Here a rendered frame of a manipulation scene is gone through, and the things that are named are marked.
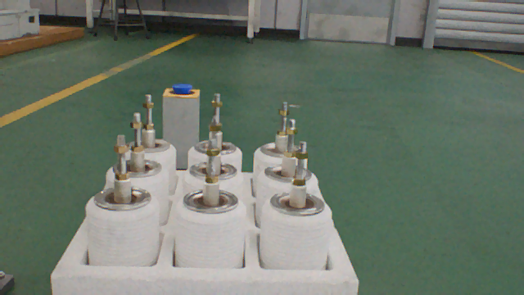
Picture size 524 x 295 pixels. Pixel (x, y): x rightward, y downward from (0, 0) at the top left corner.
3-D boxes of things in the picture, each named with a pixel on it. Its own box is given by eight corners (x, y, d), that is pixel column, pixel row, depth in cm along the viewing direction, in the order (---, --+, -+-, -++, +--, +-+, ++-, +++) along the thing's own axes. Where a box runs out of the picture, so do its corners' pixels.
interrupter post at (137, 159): (148, 171, 81) (148, 151, 80) (135, 174, 79) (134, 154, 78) (139, 167, 82) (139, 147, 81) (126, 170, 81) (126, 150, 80)
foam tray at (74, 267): (60, 391, 69) (49, 274, 64) (118, 249, 106) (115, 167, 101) (344, 392, 72) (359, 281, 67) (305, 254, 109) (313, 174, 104)
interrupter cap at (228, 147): (240, 156, 90) (240, 152, 90) (196, 157, 88) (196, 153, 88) (232, 143, 97) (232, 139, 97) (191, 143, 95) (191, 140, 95)
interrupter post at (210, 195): (213, 199, 72) (214, 176, 71) (223, 205, 70) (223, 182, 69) (198, 202, 70) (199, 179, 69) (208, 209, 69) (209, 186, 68)
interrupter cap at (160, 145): (174, 152, 90) (174, 148, 90) (130, 156, 87) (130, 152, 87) (164, 140, 97) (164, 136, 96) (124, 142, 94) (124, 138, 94)
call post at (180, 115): (162, 237, 113) (161, 97, 103) (165, 223, 119) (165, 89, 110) (195, 238, 113) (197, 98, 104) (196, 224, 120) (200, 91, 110)
